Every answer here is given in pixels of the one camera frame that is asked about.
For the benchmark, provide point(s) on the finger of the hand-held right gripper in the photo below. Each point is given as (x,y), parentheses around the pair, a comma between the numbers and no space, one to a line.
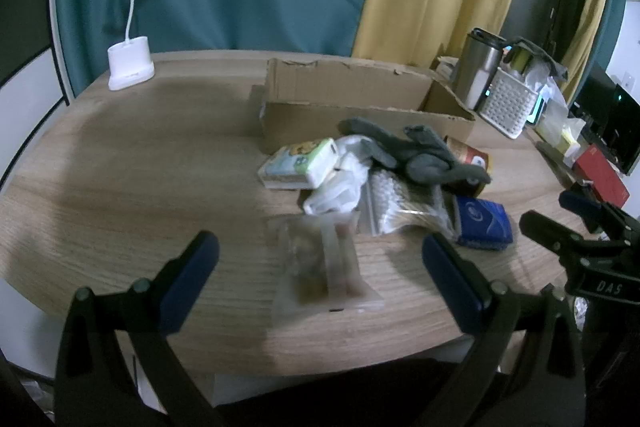
(550,231)
(582,203)

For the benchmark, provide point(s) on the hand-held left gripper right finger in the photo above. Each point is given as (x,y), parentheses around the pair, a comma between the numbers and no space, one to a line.
(452,282)

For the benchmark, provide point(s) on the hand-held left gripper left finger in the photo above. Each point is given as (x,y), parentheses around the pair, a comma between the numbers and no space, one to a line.
(192,277)

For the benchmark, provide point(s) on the red metal can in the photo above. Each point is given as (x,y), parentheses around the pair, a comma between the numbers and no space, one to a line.
(474,154)

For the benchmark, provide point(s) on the grey knit glove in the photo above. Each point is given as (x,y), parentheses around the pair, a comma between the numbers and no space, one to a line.
(425,159)

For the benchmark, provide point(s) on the clear plastic snack packet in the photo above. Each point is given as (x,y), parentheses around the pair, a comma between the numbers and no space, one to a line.
(320,267)

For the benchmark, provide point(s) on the white cloth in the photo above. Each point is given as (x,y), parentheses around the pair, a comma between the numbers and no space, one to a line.
(334,197)

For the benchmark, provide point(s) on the yellow green tissue pack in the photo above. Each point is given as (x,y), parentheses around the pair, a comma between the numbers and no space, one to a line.
(300,164)

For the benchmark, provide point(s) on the brown cardboard box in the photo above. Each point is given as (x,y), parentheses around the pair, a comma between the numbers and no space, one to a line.
(320,127)

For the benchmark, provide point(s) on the red box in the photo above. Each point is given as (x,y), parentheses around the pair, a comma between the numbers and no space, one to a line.
(602,174)

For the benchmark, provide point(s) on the blue box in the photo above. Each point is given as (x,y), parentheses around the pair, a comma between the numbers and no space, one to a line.
(482,219)

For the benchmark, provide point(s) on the cotton swab bag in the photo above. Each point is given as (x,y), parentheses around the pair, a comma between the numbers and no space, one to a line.
(395,202)

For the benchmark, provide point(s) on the black monitor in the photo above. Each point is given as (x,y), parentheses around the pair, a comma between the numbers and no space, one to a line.
(607,107)

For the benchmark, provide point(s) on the white perforated basket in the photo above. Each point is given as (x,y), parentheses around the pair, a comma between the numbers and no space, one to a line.
(507,104)

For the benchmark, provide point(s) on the clear plastic bag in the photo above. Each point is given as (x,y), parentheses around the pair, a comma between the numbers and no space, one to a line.
(542,79)

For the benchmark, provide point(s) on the steel tumbler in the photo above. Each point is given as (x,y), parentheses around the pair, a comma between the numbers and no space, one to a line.
(475,67)

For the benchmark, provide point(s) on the white desk lamp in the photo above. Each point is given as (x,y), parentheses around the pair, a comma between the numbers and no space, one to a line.
(130,67)

